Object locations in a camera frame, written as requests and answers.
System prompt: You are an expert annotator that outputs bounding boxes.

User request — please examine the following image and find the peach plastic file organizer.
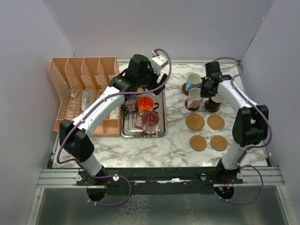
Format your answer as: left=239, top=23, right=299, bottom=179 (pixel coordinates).
left=49, top=57, right=120, bottom=133

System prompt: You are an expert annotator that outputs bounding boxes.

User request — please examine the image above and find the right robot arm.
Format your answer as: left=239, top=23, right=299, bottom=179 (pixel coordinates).
left=200, top=61, right=271, bottom=183

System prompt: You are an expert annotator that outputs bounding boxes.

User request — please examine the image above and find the woven rattan coaster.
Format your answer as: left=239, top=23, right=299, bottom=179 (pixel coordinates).
left=186, top=113, right=205, bottom=131
left=207, top=115, right=225, bottom=130

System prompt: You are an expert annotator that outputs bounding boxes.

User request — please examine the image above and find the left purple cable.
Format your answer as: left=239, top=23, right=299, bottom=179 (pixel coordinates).
left=57, top=48, right=173, bottom=207

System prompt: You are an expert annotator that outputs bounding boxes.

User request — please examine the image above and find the stainless steel tray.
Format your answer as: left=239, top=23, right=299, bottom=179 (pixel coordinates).
left=120, top=90, right=167, bottom=138

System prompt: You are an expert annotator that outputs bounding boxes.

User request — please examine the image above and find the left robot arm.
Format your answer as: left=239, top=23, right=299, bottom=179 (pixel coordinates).
left=59, top=49, right=172, bottom=185

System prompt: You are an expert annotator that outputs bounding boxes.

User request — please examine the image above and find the light wood round coaster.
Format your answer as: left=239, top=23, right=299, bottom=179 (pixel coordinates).
left=189, top=135, right=207, bottom=151

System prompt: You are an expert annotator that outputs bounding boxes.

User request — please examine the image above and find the orange mug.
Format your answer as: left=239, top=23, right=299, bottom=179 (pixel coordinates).
left=137, top=97, right=159, bottom=116

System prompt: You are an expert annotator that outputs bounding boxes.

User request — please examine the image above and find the light wood grooved coaster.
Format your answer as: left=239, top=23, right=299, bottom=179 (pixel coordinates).
left=210, top=135, right=228, bottom=151

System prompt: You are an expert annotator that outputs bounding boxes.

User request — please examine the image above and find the brown ringed wooden coaster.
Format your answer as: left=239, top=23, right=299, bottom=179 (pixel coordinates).
left=181, top=83, right=189, bottom=96

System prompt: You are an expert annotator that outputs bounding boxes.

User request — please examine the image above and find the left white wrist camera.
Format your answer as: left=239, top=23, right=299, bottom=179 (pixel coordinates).
left=150, top=55, right=168, bottom=73

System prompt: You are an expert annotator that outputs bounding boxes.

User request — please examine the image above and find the light blue mug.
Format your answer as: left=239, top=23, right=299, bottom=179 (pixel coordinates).
left=185, top=73, right=202, bottom=92

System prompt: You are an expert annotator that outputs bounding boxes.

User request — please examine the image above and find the yellow mug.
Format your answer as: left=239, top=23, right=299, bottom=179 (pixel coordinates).
left=137, top=87, right=144, bottom=98

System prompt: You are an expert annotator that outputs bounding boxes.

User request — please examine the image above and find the black front mounting rail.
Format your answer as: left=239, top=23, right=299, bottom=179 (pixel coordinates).
left=76, top=167, right=242, bottom=195

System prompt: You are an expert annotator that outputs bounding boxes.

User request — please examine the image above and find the dark walnut coaster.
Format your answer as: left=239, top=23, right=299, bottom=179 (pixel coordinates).
left=185, top=100, right=200, bottom=111

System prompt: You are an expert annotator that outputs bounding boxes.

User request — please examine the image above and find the dusty pink mug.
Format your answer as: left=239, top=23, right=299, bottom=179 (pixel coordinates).
left=134, top=112, right=159, bottom=135

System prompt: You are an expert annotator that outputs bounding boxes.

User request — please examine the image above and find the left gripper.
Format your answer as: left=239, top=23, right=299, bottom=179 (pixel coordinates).
left=137, top=61, right=168, bottom=95

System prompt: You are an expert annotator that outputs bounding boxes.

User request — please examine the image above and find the blue white package in organizer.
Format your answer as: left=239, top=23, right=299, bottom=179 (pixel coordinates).
left=81, top=89, right=90, bottom=112

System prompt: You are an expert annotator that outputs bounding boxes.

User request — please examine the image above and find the black mug white inside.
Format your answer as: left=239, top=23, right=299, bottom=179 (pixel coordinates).
left=204, top=93, right=225, bottom=113

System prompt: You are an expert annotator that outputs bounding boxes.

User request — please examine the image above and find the white mug pink handle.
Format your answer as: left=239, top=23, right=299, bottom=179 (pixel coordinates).
left=187, top=88, right=203, bottom=108

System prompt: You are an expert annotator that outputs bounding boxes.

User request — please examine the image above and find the white stationery package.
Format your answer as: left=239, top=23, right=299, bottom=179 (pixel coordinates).
left=110, top=109, right=119, bottom=119

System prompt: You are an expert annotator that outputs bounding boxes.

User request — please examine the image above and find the lilac mug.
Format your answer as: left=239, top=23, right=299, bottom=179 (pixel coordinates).
left=122, top=94, right=138, bottom=112

